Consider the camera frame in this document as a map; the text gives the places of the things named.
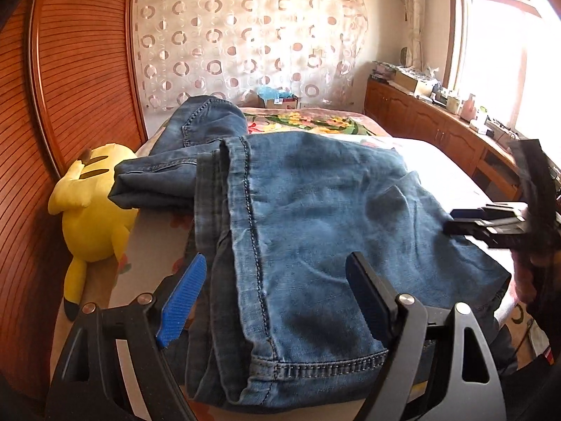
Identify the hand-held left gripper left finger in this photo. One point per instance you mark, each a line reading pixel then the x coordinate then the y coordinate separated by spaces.
pixel 184 298

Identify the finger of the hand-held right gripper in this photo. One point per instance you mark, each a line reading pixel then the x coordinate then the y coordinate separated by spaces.
pixel 466 214
pixel 473 230

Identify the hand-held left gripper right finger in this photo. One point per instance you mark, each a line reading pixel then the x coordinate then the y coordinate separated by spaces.
pixel 363 289

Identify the blue denim pants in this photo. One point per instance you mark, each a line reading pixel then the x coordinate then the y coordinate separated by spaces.
pixel 307 228
pixel 153 180

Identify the folded blue denim pants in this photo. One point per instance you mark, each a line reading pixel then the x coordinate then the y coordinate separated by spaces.
pixel 153 180

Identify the white fruit-print bed sheet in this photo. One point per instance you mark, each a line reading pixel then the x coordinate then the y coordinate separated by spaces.
pixel 438 162

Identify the white container green lid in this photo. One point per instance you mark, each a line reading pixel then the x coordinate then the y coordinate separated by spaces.
pixel 482 118

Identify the wooden low cabinet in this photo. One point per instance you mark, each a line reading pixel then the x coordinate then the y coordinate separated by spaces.
pixel 429 127

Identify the cream red-spotted blanket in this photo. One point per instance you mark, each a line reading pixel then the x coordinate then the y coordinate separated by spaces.
pixel 519 315

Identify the pink bottle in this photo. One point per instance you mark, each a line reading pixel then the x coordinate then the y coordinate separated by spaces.
pixel 470 107

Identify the yellow plush toy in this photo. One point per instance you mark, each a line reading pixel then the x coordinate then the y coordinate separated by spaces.
pixel 92 223

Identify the bright window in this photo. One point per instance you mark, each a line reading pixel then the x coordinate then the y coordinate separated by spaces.
pixel 495 52

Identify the open cardboard box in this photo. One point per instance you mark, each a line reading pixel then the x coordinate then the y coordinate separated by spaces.
pixel 414 83

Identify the floral blanket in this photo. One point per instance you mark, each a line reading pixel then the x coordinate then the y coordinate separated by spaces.
pixel 307 120

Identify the beige side curtain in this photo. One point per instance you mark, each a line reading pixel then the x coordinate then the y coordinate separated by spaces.
pixel 410 17

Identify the cardboard box with blue bag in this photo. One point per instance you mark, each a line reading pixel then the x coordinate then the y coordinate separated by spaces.
pixel 280 98

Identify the wooden slatted headboard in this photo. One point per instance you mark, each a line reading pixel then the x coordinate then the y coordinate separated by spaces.
pixel 65 52

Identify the circle-pattern sheer curtain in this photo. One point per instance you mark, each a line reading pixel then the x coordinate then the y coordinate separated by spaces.
pixel 241 30

